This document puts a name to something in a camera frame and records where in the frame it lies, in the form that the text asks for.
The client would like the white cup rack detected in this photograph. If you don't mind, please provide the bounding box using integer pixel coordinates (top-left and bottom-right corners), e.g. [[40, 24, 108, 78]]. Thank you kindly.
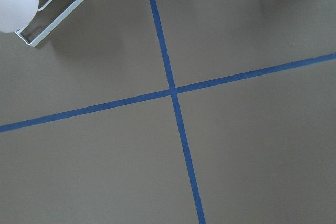
[[15, 0, 84, 47]]

